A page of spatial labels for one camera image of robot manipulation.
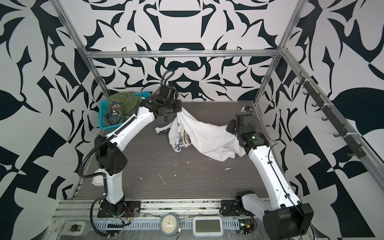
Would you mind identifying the green tank top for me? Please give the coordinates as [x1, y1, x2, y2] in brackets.
[103, 92, 144, 126]

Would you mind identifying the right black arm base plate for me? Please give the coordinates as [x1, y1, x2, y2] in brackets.
[219, 200, 247, 217]

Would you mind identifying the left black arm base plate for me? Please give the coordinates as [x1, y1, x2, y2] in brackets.
[97, 200, 142, 218]

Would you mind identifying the horizontal aluminium frame bar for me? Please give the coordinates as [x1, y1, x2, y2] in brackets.
[85, 50, 278, 59]

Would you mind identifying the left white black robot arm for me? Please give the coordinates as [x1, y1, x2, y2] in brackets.
[78, 84, 182, 208]

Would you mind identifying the small white square clock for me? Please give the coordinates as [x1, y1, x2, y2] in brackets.
[92, 169, 105, 187]

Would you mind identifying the black corrugated cable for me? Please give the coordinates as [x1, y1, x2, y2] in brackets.
[89, 194, 121, 238]

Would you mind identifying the small green circuit board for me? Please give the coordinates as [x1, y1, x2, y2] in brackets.
[239, 219, 257, 235]

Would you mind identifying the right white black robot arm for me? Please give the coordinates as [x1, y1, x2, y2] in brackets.
[226, 106, 314, 240]

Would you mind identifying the teal plastic basket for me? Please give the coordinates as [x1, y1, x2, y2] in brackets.
[99, 92, 151, 132]

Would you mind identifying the black wall hook rail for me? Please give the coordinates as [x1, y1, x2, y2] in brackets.
[297, 73, 367, 159]

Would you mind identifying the white tank top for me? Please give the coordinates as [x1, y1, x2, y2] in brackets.
[155, 108, 246, 162]

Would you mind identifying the round analog clock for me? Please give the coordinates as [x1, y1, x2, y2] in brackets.
[160, 213, 180, 237]

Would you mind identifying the white digital display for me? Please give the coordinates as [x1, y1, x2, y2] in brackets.
[193, 216, 224, 237]

